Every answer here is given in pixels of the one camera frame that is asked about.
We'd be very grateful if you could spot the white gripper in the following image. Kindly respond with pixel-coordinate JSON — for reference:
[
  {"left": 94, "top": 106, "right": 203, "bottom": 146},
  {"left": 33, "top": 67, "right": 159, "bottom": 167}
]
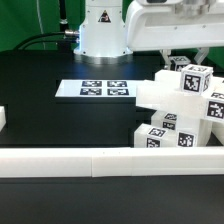
[{"left": 126, "top": 0, "right": 224, "bottom": 70}]

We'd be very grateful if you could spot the white tagged cube part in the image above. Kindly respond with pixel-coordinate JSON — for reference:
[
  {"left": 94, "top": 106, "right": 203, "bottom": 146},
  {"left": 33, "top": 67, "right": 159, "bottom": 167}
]
[{"left": 180, "top": 64, "right": 213, "bottom": 95}]

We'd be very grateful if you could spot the white chair back frame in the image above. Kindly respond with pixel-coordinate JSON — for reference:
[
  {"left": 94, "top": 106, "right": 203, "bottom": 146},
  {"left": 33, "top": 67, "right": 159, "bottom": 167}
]
[{"left": 136, "top": 72, "right": 224, "bottom": 123}]

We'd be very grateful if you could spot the white chair seat panel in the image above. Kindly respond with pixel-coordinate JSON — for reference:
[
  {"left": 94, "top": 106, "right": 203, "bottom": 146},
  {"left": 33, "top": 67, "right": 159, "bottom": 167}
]
[{"left": 174, "top": 116, "right": 212, "bottom": 147}]

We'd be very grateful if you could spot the small tagged cube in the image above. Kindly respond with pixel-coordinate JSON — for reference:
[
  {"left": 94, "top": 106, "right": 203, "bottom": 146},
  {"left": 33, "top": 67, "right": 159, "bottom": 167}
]
[{"left": 169, "top": 56, "right": 191, "bottom": 71}]

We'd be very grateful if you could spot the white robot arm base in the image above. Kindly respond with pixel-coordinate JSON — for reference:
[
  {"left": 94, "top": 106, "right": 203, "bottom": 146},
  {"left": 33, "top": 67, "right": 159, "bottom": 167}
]
[{"left": 74, "top": 0, "right": 132, "bottom": 65}]

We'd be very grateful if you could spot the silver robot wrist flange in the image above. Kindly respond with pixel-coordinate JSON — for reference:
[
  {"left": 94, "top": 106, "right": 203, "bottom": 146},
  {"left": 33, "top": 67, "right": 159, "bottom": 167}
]
[{"left": 175, "top": 0, "right": 216, "bottom": 17}]

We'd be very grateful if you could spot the white base tag plate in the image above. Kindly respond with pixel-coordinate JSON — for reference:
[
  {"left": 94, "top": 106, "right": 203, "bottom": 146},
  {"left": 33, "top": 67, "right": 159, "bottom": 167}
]
[{"left": 55, "top": 79, "right": 139, "bottom": 98}]

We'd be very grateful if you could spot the white fence right rail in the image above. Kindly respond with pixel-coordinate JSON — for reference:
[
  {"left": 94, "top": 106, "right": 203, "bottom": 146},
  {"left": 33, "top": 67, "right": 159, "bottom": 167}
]
[{"left": 212, "top": 122, "right": 224, "bottom": 146}]

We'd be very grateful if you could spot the white fence wall rail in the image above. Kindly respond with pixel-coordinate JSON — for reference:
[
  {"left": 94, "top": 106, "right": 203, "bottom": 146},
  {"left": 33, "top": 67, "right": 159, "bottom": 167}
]
[{"left": 0, "top": 147, "right": 224, "bottom": 178}]

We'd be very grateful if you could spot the black cable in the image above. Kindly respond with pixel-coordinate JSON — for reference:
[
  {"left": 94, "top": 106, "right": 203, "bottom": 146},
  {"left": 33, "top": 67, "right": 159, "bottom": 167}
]
[{"left": 13, "top": 29, "right": 81, "bottom": 51}]

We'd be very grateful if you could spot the white fence left rail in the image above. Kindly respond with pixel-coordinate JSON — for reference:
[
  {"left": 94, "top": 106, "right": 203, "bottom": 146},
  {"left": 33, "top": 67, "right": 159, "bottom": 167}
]
[{"left": 0, "top": 106, "right": 6, "bottom": 132}]

